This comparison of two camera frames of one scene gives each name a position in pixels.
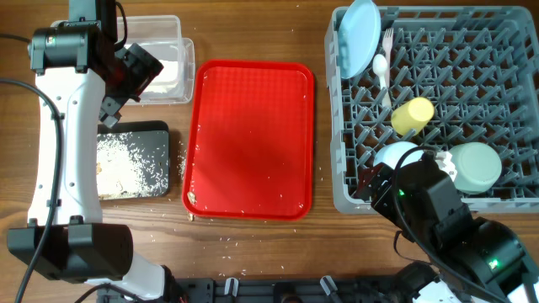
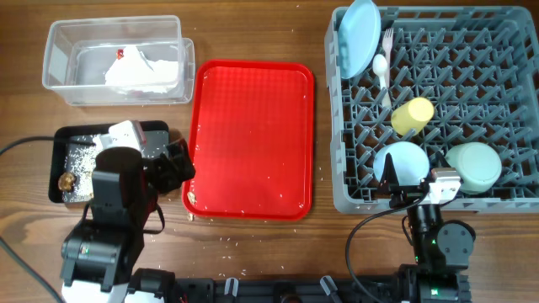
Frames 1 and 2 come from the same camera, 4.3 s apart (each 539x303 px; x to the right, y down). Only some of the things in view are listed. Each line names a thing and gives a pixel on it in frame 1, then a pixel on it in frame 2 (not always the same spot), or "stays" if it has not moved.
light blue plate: (358, 37) stays
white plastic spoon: (380, 65) stays
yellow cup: (412, 115) stays
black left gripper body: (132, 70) -> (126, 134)
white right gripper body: (376, 199) -> (405, 196)
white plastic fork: (387, 40) stays
